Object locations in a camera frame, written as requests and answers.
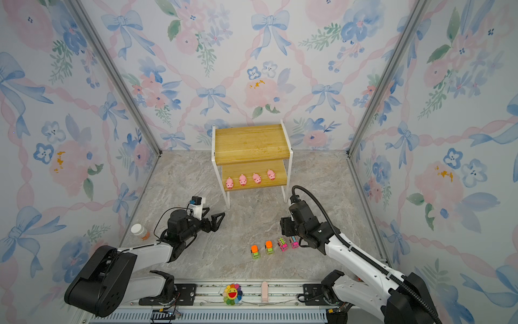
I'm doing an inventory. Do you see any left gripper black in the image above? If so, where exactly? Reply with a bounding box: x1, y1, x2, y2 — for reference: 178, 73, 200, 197
180, 207, 224, 244

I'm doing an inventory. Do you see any pink pig toy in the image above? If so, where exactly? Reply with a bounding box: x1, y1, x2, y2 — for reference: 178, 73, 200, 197
225, 177, 234, 190
267, 170, 276, 180
239, 174, 248, 186
252, 174, 262, 184

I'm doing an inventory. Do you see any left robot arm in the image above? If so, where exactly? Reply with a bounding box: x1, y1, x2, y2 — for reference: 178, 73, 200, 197
64, 206, 225, 317

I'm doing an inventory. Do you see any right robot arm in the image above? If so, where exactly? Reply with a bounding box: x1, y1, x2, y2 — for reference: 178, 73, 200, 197
280, 198, 441, 323

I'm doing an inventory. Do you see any white wooden two-tier shelf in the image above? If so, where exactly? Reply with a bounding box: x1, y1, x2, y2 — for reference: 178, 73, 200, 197
211, 121, 294, 208

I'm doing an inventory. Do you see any blue pink toy truck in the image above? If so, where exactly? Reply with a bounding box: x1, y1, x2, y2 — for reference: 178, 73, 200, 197
289, 236, 299, 249

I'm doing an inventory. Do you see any green pink toy truck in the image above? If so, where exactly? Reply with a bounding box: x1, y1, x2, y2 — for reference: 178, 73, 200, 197
277, 238, 288, 252

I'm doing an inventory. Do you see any orange green toy car right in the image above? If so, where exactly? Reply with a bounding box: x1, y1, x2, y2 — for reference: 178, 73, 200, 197
265, 240, 274, 255

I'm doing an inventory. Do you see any orange green toy car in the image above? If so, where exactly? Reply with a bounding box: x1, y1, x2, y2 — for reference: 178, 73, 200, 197
265, 240, 274, 255
250, 245, 260, 259

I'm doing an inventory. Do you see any orange green toy car left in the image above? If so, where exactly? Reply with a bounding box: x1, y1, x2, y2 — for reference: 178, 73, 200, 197
250, 245, 260, 259

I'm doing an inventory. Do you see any white cap orange bottle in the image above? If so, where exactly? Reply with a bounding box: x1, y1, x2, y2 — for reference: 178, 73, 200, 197
130, 224, 151, 240

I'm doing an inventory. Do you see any rainbow smiling flower toy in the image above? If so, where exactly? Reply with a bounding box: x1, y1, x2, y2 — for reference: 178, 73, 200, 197
223, 283, 243, 306

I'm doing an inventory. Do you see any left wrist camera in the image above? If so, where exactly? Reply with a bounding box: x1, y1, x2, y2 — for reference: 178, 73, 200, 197
189, 196, 206, 219

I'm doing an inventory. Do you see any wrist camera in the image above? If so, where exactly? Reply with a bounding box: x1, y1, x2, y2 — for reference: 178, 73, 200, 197
289, 194, 301, 205
189, 196, 206, 219

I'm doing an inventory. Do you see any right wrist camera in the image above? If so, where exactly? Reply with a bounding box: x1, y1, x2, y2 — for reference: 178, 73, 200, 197
289, 194, 301, 205

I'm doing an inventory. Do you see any pink block on rail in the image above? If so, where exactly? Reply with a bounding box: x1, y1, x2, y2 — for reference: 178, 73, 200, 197
261, 282, 269, 303

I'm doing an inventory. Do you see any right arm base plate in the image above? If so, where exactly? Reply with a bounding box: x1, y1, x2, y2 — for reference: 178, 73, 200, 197
297, 283, 355, 308

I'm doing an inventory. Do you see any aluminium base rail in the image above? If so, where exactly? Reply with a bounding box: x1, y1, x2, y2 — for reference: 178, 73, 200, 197
72, 279, 426, 324

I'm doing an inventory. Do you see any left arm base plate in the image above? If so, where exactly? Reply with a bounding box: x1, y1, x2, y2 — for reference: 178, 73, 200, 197
138, 283, 197, 306

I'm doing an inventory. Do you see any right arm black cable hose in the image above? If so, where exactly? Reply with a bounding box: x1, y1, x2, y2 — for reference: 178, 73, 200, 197
291, 185, 444, 324

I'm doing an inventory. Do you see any aluminium corner post left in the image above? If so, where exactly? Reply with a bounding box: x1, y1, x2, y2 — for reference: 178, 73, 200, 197
64, 0, 162, 157

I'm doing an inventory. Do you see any aluminium corner post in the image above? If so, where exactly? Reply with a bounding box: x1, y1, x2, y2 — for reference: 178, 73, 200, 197
64, 0, 162, 157
347, 0, 429, 159

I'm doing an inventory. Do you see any aluminium corner post right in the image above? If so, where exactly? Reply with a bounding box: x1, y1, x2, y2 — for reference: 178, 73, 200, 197
347, 0, 429, 159

